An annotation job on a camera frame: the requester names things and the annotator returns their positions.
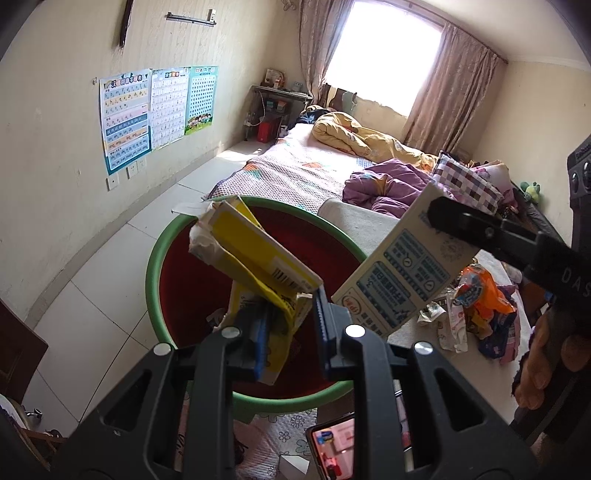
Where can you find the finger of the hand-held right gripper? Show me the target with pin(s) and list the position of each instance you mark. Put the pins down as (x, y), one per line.
(480, 226)

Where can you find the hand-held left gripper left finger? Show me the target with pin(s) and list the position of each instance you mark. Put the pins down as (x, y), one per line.
(261, 344)

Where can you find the blue wall poster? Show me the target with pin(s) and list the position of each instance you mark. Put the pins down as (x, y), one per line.
(125, 122)

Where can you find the purple quilt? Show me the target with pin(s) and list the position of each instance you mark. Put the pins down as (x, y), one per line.
(388, 189)

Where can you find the red box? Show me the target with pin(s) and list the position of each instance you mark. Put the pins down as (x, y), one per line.
(268, 130)

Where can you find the pink printed pillow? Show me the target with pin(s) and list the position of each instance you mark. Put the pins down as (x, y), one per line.
(491, 173)

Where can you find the white milk carton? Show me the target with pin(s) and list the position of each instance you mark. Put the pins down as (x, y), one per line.
(406, 267)

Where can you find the green plush toy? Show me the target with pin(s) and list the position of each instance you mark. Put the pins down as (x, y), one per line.
(531, 191)

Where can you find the orange snack wrapper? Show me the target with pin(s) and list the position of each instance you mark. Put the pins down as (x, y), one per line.
(482, 295)

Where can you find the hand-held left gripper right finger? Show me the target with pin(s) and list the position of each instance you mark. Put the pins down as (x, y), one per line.
(323, 334)

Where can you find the red basin with green rim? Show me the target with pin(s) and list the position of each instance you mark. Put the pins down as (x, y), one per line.
(295, 249)

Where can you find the white wall socket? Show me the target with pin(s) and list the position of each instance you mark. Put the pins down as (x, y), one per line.
(137, 169)
(113, 183)

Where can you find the person's right hand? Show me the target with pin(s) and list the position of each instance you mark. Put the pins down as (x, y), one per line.
(538, 364)

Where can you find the floral cloth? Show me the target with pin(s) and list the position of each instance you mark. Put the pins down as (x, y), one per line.
(277, 429)

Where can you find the purple snack wrapper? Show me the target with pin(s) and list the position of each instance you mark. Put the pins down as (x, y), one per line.
(501, 341)

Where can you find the window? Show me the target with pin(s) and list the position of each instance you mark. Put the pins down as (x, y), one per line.
(383, 50)

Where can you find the smartphone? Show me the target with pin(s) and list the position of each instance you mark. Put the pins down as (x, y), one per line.
(330, 443)

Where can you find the metal wall rail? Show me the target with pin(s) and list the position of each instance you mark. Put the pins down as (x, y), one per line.
(191, 18)

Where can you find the beige curtain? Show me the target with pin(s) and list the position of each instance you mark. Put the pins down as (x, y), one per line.
(452, 87)
(318, 41)

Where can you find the green wall poster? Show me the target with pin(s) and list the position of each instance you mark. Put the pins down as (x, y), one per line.
(202, 99)

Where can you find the bed with patterned sheet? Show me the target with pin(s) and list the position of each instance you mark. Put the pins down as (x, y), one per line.
(286, 170)

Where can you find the dark wall bracket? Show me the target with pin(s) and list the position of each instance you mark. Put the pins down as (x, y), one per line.
(125, 23)

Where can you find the wooden furniture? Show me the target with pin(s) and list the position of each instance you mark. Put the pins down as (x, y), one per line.
(18, 346)

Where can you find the yellow quilt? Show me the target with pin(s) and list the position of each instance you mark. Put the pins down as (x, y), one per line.
(351, 131)

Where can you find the checked pillow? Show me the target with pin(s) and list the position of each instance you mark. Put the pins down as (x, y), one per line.
(466, 184)

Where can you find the small metal desk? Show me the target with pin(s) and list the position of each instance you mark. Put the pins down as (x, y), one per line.
(277, 94)

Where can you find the yellow snack wrapper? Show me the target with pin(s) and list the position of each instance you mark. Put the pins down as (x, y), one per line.
(249, 240)

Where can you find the white crumpled wrapper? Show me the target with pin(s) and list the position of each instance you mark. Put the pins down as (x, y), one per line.
(450, 323)

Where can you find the white chart wall poster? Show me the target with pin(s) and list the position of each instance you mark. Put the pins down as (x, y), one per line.
(170, 108)

